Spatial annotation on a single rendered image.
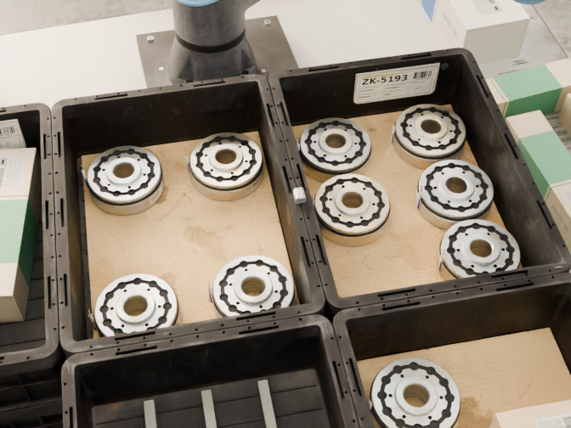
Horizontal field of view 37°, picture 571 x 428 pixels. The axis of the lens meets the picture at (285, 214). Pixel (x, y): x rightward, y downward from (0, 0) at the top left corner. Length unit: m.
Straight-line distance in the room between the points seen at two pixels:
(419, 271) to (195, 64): 0.52
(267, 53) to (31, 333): 0.68
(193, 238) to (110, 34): 0.62
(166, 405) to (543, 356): 0.46
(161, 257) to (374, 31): 0.71
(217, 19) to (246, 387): 0.60
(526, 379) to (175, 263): 0.46
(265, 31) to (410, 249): 0.59
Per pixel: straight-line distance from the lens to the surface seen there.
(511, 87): 1.49
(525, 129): 1.43
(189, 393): 1.04
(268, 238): 1.15
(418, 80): 1.28
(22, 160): 1.21
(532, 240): 1.13
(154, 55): 1.54
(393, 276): 1.12
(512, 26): 1.58
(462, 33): 1.56
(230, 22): 1.37
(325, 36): 1.63
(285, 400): 1.03
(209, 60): 1.40
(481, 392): 1.06
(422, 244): 1.16
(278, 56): 1.52
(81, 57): 1.63
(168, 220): 1.18
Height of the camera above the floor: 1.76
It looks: 52 degrees down
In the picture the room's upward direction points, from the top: straight up
